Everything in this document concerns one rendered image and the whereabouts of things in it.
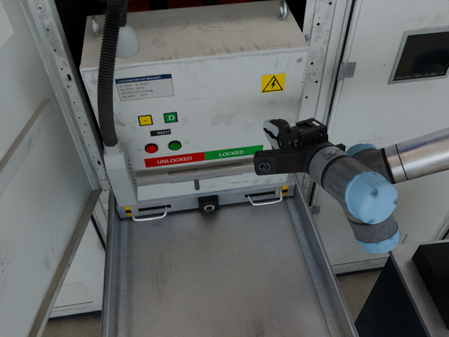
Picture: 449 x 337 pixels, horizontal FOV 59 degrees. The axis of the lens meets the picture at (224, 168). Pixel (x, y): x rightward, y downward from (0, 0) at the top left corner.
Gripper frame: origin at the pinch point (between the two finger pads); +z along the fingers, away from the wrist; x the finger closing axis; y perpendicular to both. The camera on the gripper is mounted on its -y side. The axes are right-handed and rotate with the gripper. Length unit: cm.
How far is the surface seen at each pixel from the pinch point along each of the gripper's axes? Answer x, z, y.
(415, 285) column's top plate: -54, -18, 35
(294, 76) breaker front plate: 8.0, 4.0, 10.7
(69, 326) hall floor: -108, 69, -73
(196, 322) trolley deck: -43, -8, -27
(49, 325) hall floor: -107, 73, -81
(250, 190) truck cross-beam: -29.6, 17.7, 2.5
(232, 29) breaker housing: 19.0, 14.5, 0.8
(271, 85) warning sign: 6.5, 5.9, 5.6
